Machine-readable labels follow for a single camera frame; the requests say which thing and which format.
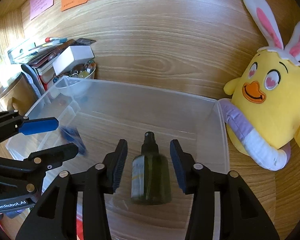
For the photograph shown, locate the dark green spray bottle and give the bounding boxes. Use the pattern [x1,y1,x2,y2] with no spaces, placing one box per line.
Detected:
[130,131,172,205]

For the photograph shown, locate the brown ceramic mug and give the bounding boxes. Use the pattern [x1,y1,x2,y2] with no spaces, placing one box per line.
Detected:
[0,73,38,115]

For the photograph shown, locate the clear plastic storage box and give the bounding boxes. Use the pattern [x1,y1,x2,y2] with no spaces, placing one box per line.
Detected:
[5,75,231,240]

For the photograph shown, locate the stack of books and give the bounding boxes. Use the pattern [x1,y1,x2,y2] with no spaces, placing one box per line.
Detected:
[8,37,96,90]

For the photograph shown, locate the white small box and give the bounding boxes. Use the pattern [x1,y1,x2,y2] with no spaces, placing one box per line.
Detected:
[52,46,94,75]

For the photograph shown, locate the yellow chick plush toy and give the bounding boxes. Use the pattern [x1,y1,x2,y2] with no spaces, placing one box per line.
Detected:
[219,0,300,171]

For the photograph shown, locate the pink sticky note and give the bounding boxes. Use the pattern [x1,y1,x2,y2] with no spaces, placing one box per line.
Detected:
[30,0,54,20]

